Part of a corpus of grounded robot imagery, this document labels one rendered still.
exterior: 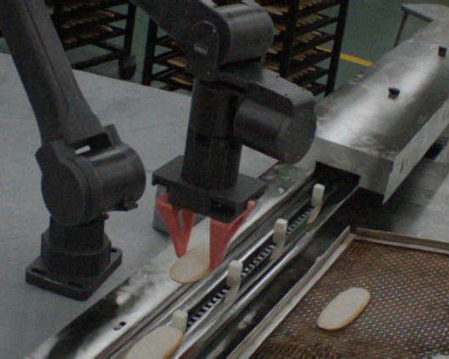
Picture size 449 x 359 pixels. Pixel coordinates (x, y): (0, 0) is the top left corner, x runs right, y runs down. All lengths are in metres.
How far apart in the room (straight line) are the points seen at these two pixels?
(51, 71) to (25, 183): 0.33
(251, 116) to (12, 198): 0.54
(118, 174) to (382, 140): 0.51
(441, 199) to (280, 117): 0.72
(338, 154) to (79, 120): 0.47
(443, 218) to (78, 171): 0.65
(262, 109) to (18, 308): 0.39
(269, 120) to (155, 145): 0.69
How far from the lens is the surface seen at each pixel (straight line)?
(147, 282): 1.10
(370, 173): 1.41
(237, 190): 0.96
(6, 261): 1.19
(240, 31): 0.90
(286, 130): 0.88
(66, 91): 1.10
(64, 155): 1.07
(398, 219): 1.45
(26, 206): 1.33
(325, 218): 1.31
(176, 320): 1.03
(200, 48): 0.90
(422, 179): 1.62
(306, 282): 1.09
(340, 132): 1.46
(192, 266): 1.00
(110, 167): 1.08
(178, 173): 0.98
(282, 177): 1.41
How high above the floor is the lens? 1.43
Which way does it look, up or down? 25 degrees down
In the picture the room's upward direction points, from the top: 9 degrees clockwise
